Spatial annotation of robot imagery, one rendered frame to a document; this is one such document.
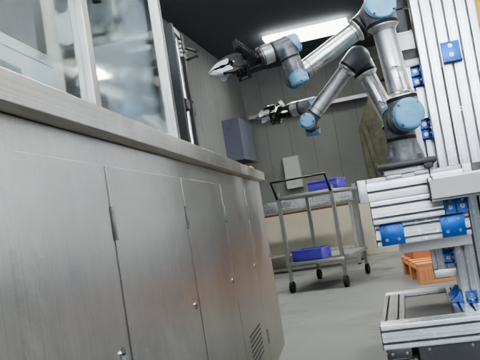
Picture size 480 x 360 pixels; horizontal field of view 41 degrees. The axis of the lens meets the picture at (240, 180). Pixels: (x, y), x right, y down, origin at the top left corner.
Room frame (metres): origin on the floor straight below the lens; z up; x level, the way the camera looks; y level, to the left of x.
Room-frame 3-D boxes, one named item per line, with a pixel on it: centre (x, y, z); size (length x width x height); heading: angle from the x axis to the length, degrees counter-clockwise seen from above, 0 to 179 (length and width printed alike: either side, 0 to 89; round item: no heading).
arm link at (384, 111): (2.52, -0.65, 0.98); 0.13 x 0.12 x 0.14; 179
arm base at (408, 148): (2.53, -0.65, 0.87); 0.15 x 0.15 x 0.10
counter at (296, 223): (8.81, -0.98, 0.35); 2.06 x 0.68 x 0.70; 76
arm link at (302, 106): (3.24, -0.41, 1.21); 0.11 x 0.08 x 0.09; 61
